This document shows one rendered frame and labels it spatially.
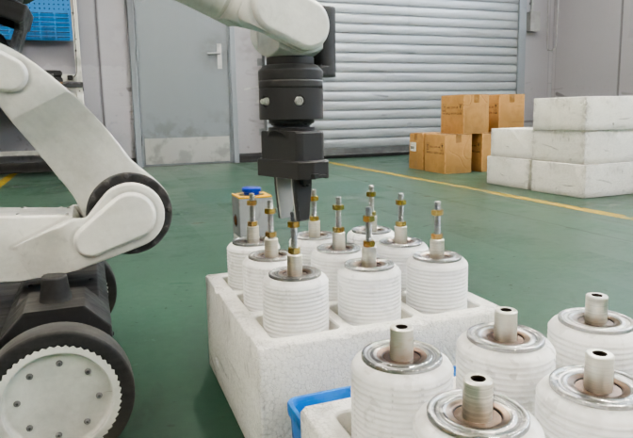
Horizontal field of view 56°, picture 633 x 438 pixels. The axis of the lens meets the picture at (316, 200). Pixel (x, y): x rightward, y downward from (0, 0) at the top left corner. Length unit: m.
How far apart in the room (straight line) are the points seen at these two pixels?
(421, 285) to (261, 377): 0.28
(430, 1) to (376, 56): 0.91
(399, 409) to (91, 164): 0.70
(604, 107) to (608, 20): 3.98
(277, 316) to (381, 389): 0.32
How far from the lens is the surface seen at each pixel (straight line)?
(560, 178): 3.56
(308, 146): 0.79
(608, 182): 3.59
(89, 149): 1.06
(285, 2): 0.77
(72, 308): 0.93
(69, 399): 0.92
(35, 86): 1.04
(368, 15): 6.57
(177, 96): 5.94
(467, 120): 4.70
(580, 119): 3.46
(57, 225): 1.05
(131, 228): 1.03
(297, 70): 0.78
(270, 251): 0.95
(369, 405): 0.56
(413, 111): 6.74
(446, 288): 0.92
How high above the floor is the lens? 0.48
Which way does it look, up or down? 8 degrees down
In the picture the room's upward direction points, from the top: 1 degrees counter-clockwise
